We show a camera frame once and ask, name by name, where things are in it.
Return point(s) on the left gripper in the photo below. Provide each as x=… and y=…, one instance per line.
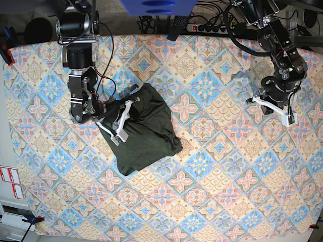
x=277, y=93

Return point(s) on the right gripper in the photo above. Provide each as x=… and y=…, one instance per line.
x=116, y=113

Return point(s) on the dark green long-sleeve shirt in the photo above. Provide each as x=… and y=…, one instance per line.
x=151, y=136

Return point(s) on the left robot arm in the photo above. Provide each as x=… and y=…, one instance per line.
x=290, y=69

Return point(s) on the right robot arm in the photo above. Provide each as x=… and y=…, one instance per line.
x=78, y=29

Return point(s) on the colourful patterned tablecloth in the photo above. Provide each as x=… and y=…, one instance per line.
x=199, y=164

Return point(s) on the black round stool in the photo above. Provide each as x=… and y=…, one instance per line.
x=39, y=30

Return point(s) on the blue plastic storage box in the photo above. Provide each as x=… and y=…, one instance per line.
x=159, y=7

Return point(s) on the black remote control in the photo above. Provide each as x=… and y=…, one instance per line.
x=178, y=25

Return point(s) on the white red labels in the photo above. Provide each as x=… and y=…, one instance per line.
x=10, y=179

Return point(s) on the red black clamp upper left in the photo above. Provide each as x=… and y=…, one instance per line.
x=5, y=48

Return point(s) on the blue clamp lower left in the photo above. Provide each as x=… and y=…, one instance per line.
x=31, y=220

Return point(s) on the orange clamp lower right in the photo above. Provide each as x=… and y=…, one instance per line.
x=314, y=226

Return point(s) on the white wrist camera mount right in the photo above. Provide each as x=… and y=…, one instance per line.
x=115, y=138

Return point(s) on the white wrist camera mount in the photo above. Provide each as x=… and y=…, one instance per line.
x=115, y=138
x=288, y=117

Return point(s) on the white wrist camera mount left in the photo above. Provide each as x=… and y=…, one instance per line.
x=288, y=117

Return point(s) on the black power strip red switch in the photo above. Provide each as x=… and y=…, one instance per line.
x=206, y=28

